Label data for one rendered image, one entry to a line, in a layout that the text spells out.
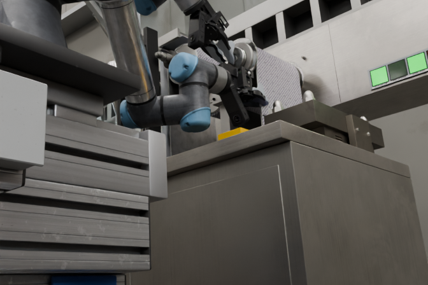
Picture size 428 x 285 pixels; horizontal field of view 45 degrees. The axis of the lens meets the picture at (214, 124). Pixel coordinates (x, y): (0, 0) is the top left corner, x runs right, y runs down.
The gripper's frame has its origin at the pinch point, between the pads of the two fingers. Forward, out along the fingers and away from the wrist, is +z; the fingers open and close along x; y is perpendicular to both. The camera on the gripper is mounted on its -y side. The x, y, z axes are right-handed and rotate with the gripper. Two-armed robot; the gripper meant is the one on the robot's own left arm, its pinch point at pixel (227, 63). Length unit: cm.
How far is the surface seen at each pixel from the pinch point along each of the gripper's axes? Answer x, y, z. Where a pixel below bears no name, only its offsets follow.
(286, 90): -7.4, 7.8, 18.9
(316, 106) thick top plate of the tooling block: -26.9, -16.3, 15.0
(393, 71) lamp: -36, 19, 31
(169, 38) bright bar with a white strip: 26.4, 16.4, -11.7
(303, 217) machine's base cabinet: -33, -54, 18
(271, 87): -7.3, 1.2, 13.1
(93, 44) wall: 310, 257, 8
